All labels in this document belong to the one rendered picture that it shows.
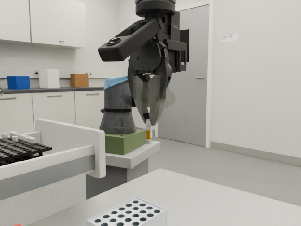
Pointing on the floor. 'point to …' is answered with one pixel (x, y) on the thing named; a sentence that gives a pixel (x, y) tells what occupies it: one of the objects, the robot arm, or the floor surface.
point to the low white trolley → (184, 203)
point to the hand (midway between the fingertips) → (147, 118)
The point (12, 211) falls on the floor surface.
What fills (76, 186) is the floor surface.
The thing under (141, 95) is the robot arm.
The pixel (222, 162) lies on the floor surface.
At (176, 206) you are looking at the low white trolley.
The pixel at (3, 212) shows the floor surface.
